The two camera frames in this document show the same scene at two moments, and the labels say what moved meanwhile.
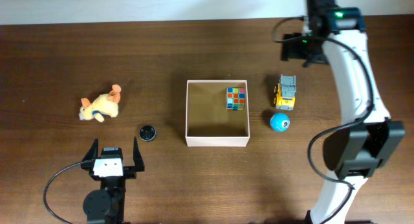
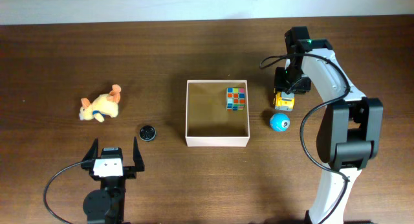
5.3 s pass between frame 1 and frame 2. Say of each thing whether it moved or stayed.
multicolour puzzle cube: stayed
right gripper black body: moved
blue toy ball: stayed
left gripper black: stayed
